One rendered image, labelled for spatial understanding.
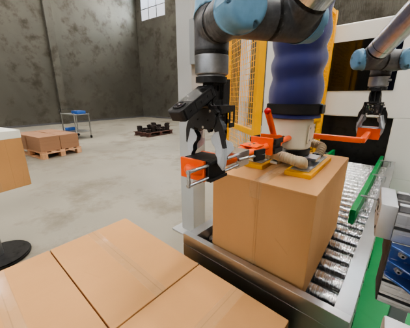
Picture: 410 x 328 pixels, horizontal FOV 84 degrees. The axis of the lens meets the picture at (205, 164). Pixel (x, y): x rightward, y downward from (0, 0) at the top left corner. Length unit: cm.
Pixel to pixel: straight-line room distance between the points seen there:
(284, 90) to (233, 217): 54
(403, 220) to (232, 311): 57
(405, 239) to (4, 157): 208
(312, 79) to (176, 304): 95
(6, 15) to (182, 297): 1241
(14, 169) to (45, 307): 120
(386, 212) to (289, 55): 61
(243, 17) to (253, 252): 80
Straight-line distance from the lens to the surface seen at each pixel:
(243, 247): 100
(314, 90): 100
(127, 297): 100
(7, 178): 206
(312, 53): 100
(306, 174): 92
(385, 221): 72
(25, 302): 114
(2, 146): 202
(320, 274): 114
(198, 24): 53
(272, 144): 80
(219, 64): 52
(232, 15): 42
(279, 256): 94
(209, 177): 52
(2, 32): 1260
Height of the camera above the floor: 124
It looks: 16 degrees down
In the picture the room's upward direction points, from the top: straight up
